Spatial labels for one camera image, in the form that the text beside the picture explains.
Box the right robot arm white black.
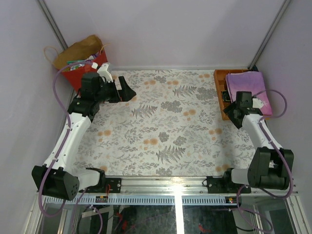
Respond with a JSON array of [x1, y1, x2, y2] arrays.
[[222, 91, 294, 199]]

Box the black object in tray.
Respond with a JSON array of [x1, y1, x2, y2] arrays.
[[221, 90, 232, 103]]

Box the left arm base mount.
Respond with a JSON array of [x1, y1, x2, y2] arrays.
[[86, 168, 122, 194]]

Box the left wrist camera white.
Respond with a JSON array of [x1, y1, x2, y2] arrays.
[[91, 62, 114, 83]]

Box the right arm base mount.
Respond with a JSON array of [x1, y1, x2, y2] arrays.
[[202, 168, 248, 194]]

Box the red brown paper bag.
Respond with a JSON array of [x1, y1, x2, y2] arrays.
[[47, 35, 108, 91]]

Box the orange wooden tray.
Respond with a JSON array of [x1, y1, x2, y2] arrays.
[[214, 69, 265, 121]]

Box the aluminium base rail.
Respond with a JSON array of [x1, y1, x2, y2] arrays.
[[36, 175, 298, 205]]

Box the purple princess cloth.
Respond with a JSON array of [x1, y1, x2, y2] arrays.
[[226, 71, 273, 116]]

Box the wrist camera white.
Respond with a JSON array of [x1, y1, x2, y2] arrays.
[[252, 97, 264, 109], [91, 62, 114, 83]]

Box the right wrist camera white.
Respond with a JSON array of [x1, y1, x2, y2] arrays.
[[252, 97, 264, 109]]

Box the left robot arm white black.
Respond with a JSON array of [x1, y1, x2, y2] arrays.
[[32, 72, 136, 201]]

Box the teal snack packet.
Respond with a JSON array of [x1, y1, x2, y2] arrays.
[[67, 59, 92, 71]]

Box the floral table mat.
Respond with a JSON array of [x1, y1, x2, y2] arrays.
[[74, 70, 255, 176]]

